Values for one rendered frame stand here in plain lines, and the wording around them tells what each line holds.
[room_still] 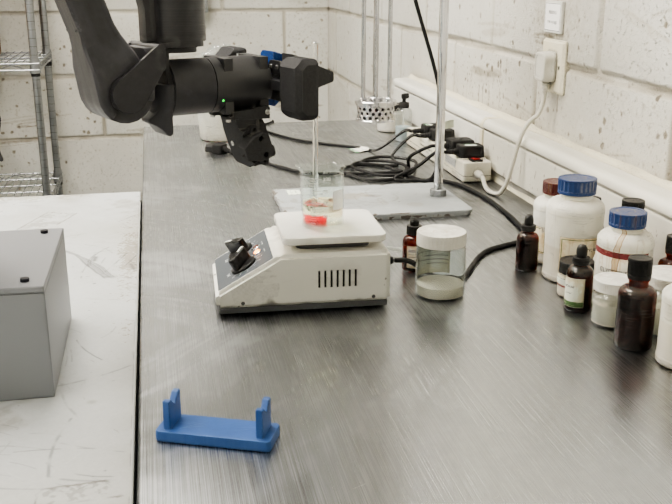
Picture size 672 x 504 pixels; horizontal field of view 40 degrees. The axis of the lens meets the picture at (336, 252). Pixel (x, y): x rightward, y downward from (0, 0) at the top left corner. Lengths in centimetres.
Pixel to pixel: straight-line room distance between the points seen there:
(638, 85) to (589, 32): 16
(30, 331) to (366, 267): 39
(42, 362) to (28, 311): 5
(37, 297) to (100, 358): 14
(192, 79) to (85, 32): 11
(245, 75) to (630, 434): 51
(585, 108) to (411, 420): 78
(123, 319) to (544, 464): 51
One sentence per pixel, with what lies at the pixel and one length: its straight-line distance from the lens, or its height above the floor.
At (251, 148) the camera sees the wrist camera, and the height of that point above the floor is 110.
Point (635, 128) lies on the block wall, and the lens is 135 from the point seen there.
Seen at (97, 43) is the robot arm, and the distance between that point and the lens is 92.
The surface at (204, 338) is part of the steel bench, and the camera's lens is 100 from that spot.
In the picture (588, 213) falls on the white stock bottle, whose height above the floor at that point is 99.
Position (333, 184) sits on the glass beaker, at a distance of 105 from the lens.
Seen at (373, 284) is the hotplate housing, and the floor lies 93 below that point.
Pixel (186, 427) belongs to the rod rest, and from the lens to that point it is 80.
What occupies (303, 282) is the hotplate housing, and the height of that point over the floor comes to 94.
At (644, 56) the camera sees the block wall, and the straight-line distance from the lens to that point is 133.
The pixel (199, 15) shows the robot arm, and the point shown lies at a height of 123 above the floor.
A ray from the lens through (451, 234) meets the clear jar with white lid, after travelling 109.
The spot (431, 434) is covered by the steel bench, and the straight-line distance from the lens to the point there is 80.
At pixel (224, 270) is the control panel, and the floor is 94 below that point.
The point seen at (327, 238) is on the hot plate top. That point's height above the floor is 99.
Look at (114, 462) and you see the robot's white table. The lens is 78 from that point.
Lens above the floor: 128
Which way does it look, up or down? 17 degrees down
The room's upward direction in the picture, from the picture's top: straight up
